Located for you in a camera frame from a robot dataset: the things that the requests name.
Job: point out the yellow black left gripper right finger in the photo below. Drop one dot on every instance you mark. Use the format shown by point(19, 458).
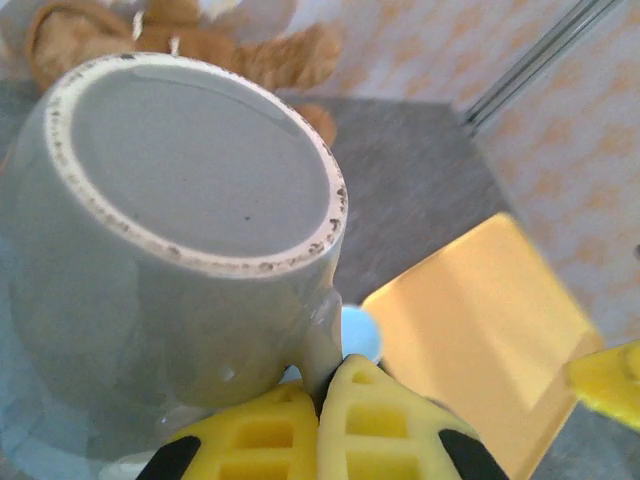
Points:
point(380, 425)

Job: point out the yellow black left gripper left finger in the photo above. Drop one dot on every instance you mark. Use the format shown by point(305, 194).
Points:
point(240, 440)

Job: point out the yellow plastic tray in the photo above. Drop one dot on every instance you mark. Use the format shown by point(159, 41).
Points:
point(475, 320)

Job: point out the brown teddy bear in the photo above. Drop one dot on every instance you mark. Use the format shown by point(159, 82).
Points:
point(280, 55)

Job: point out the light blue ceramic mug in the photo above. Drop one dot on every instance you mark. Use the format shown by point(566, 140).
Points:
point(360, 332)

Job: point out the grey ceramic mug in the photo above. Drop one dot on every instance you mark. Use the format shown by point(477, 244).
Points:
point(175, 175)

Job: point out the aluminium frame post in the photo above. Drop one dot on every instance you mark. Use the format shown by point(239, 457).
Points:
point(525, 65)

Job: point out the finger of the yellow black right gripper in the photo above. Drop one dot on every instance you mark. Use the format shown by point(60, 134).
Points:
point(612, 380)

